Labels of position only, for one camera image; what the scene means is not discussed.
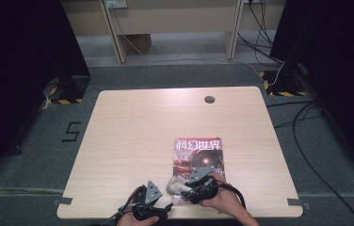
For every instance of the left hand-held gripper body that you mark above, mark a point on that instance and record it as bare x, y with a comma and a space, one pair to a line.
147, 210

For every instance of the brown cardboard box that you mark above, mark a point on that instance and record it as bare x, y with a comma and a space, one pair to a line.
139, 42

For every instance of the person's left hand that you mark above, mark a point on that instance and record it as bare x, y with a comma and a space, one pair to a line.
134, 222

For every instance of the beige wooden desk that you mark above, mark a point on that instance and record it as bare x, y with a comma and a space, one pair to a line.
172, 22

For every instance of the black stand base striped tape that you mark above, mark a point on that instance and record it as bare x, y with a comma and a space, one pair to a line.
285, 83
71, 89

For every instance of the red illustrated magazine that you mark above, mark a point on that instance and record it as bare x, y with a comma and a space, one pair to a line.
197, 153

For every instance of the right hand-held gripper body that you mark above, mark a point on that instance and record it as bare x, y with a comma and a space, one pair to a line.
205, 190

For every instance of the white power socket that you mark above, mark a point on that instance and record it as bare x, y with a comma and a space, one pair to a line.
116, 3

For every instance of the black curtain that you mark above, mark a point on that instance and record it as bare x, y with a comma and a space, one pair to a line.
18, 78
338, 62

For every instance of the grey tape piece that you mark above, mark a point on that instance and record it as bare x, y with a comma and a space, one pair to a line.
62, 201
297, 203

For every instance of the person's right hand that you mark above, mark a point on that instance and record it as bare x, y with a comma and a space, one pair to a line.
227, 202

